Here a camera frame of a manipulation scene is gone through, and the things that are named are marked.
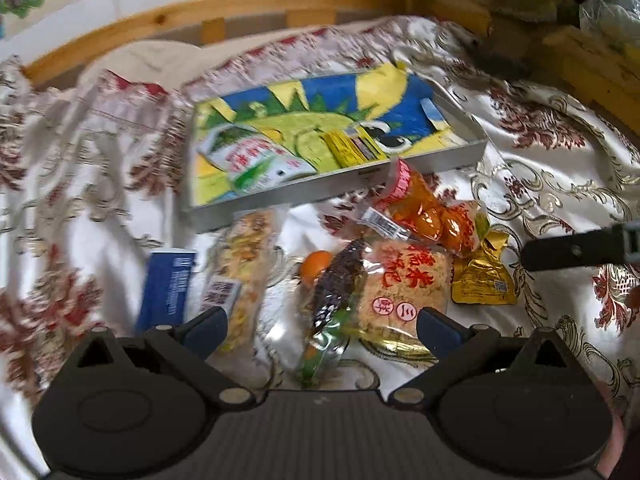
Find clear plastic bag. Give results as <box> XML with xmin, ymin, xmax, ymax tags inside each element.
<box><xmin>579</xmin><ymin>0</ymin><xmax>640</xmax><ymax>53</ymax></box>

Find yellow snack packet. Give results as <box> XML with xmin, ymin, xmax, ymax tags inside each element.
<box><xmin>324</xmin><ymin>127</ymin><xmax>390</xmax><ymax>170</ymax></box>

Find wooden bed frame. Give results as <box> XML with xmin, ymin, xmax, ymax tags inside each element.
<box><xmin>22</xmin><ymin>0</ymin><xmax>640</xmax><ymax>136</ymax></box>

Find red and orange snack packet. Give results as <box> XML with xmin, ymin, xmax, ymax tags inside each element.
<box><xmin>372</xmin><ymin>159</ymin><xmax>490</xmax><ymax>258</ymax></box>

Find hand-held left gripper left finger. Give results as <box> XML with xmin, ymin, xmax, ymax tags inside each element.
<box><xmin>70</xmin><ymin>306</ymin><xmax>254</xmax><ymax>409</ymax></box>

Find green sausage stick packet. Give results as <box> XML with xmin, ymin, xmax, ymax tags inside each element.
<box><xmin>294</xmin><ymin>310</ymin><xmax>361</xmax><ymax>388</ymax></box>

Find rice cracker packet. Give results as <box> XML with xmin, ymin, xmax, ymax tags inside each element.
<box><xmin>357</xmin><ymin>240</ymin><xmax>451</xmax><ymax>338</ymax></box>

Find white and green snack packet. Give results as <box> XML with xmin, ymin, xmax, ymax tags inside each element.
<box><xmin>197</xmin><ymin>124</ymin><xmax>318</xmax><ymax>196</ymax></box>

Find gold foil snack packet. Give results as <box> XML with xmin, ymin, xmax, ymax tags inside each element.
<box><xmin>451</xmin><ymin>232</ymin><xmax>518</xmax><ymax>306</ymax></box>

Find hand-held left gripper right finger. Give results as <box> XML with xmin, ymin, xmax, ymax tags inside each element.
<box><xmin>389</xmin><ymin>307</ymin><xmax>571</xmax><ymax>408</ymax></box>

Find dark snack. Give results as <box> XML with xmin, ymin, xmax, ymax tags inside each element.
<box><xmin>306</xmin><ymin>240</ymin><xmax>371</xmax><ymax>336</ymax></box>

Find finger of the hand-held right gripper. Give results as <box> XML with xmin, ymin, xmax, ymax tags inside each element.
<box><xmin>520</xmin><ymin>223</ymin><xmax>640</xmax><ymax>272</ymax></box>

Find blue and white box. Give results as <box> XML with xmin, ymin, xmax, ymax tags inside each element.
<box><xmin>135</xmin><ymin>248</ymin><xmax>197</xmax><ymax>336</ymax></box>

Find nut bar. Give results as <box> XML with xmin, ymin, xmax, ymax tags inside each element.
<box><xmin>200</xmin><ymin>209</ymin><xmax>278</xmax><ymax>353</ymax></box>

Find cream pillow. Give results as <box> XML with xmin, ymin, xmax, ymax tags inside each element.
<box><xmin>75</xmin><ymin>42</ymin><xmax>213</xmax><ymax>92</ymax></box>

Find grey tray with painted liner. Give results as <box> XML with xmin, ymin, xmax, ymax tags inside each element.
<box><xmin>180</xmin><ymin>62</ymin><xmax>490</xmax><ymax>233</ymax></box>

